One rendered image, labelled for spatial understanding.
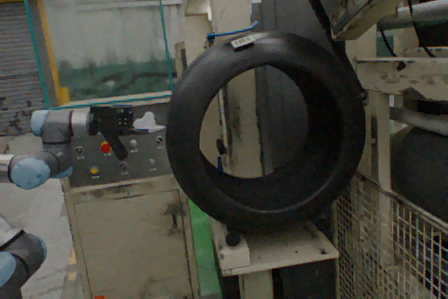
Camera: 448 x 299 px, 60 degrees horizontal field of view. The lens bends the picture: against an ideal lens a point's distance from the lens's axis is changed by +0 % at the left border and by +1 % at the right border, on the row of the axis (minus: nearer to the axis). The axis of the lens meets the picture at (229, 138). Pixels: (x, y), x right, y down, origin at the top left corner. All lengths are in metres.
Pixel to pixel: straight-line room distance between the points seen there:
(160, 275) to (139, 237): 0.22
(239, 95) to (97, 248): 1.01
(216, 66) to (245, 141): 0.51
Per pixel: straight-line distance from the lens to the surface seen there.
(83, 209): 1.92
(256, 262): 1.26
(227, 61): 1.04
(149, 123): 1.15
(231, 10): 1.45
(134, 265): 2.01
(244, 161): 1.50
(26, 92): 10.51
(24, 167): 1.08
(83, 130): 1.17
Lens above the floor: 1.44
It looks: 13 degrees down
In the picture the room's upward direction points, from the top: 6 degrees counter-clockwise
